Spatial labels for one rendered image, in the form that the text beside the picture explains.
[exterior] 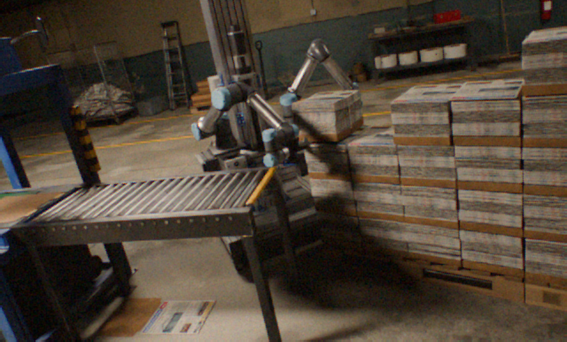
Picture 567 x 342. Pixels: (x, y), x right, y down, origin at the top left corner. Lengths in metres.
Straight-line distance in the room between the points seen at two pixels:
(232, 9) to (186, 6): 6.94
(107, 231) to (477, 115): 1.84
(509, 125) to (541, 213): 0.44
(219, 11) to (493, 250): 2.14
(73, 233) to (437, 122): 1.89
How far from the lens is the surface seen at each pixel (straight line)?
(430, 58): 8.38
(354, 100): 2.63
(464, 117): 2.16
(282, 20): 9.21
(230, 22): 2.99
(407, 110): 2.22
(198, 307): 2.82
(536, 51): 2.06
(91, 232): 2.37
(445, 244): 2.48
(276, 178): 2.35
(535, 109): 2.11
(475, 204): 2.33
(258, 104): 2.41
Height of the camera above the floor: 1.59
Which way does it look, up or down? 18 degrees down
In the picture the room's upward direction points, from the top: 11 degrees counter-clockwise
